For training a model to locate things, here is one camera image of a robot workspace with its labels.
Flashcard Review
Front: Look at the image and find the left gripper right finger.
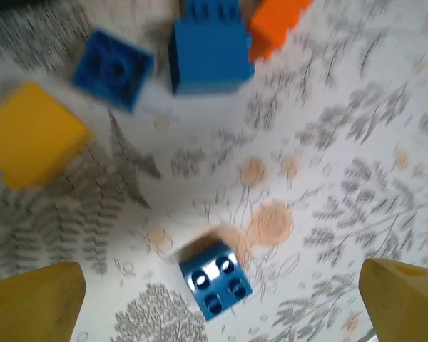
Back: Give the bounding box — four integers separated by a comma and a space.
358, 258, 428, 342

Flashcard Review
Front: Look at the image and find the long orange lego brick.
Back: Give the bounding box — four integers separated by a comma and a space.
247, 0, 313, 64

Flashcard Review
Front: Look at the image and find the floral patterned table cover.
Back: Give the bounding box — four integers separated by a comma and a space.
0, 0, 428, 342

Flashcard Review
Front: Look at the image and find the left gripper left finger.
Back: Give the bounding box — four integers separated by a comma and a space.
0, 261, 86, 342

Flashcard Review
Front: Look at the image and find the small yellow lego brick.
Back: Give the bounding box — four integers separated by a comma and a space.
0, 80, 96, 192

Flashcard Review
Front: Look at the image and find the small blue lego brick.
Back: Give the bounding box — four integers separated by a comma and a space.
70, 28, 156, 114
178, 240, 254, 322

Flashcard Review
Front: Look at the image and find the large blue lego brick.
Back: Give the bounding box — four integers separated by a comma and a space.
167, 0, 256, 95

